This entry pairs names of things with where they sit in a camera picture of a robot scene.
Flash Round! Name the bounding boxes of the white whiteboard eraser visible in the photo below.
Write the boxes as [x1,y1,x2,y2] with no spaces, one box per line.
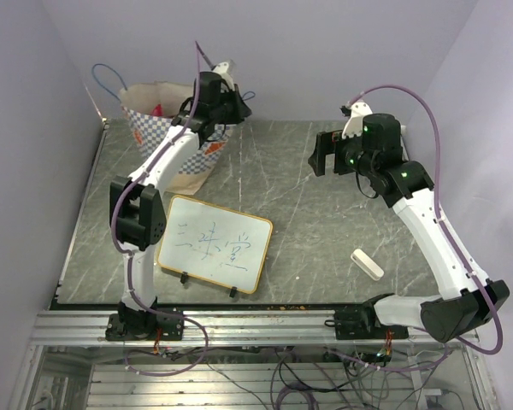
[351,249,384,281]

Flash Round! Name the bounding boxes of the small whiteboard with yellow frame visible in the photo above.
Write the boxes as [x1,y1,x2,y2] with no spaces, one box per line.
[156,196,274,295]

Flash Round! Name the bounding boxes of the aluminium extrusion rail frame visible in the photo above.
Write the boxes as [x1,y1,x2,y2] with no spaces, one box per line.
[28,307,482,348]

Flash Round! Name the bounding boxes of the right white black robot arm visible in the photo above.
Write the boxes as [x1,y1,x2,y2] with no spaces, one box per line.
[308,114,510,343]

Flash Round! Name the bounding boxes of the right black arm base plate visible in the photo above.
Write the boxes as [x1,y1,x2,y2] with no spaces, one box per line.
[324,304,409,341]

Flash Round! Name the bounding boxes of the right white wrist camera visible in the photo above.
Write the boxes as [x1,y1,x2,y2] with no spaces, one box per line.
[340,100,373,140]

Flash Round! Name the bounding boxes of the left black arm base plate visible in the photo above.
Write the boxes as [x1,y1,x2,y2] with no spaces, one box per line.
[104,308,184,342]

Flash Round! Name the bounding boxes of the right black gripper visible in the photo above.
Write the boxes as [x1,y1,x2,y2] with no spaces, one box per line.
[308,127,377,178]

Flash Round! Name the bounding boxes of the blue checkered paper bag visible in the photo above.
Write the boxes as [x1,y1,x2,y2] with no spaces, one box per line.
[111,67,239,196]

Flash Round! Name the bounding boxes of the pink snack packet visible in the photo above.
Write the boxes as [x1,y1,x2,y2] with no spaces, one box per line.
[150,103,164,117]

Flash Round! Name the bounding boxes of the tangled floor cables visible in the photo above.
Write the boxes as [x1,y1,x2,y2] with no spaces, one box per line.
[123,343,463,410]

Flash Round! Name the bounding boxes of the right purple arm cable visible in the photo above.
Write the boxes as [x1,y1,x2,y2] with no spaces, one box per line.
[345,84,504,373]

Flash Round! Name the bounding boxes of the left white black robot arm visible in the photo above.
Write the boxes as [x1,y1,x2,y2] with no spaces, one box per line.
[109,65,251,339]

